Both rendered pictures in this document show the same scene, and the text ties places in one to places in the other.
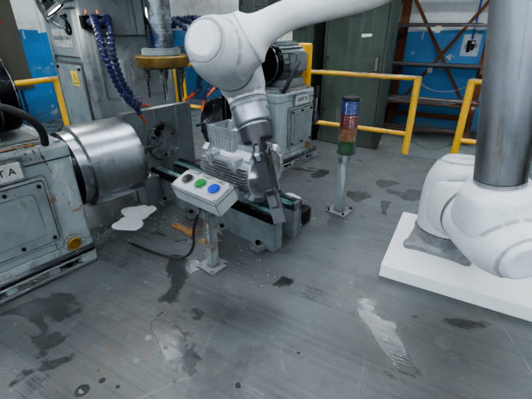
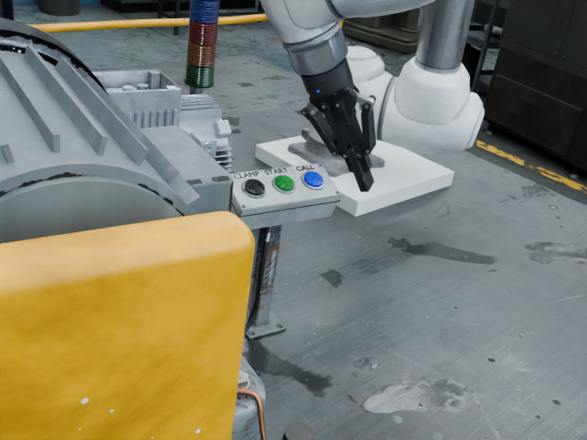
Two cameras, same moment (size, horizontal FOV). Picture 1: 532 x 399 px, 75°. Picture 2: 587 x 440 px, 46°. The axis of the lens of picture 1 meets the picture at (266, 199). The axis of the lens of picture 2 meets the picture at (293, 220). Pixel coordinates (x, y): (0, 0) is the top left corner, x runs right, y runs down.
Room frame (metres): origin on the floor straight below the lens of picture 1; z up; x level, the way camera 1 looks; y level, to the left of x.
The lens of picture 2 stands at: (0.54, 1.05, 1.50)
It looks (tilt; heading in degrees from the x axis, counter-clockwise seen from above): 28 degrees down; 285
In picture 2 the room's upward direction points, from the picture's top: 9 degrees clockwise
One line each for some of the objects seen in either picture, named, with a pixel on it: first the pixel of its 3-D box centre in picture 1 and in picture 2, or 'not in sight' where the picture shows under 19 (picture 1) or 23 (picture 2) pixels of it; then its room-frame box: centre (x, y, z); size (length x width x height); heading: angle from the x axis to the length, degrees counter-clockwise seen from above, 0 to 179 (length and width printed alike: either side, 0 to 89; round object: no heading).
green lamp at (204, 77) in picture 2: (346, 146); (199, 72); (1.16, -0.28, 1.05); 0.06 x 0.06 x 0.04
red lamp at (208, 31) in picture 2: (349, 119); (203, 30); (1.16, -0.28, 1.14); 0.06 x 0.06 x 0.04
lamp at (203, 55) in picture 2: (347, 133); (201, 51); (1.16, -0.28, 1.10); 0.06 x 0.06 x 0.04
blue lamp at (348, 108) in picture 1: (350, 106); (204, 8); (1.16, -0.28, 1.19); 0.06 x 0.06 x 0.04
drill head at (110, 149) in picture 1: (84, 165); not in sight; (1.00, 0.56, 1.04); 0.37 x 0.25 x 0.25; 140
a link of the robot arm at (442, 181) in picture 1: (454, 194); (350, 94); (0.88, -0.53, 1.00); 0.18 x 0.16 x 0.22; 0
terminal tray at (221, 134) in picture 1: (232, 135); (134, 102); (1.09, 0.11, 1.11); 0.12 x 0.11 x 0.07; 50
